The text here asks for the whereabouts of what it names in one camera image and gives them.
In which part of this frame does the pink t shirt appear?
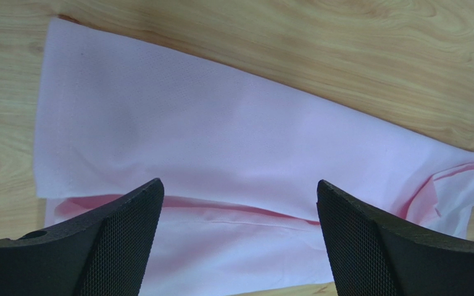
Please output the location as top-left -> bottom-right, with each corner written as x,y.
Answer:
33,18 -> 474,295

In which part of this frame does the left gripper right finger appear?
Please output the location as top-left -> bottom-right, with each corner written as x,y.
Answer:
317,180 -> 474,295

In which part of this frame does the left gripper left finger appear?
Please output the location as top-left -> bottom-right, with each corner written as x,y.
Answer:
0,178 -> 164,295

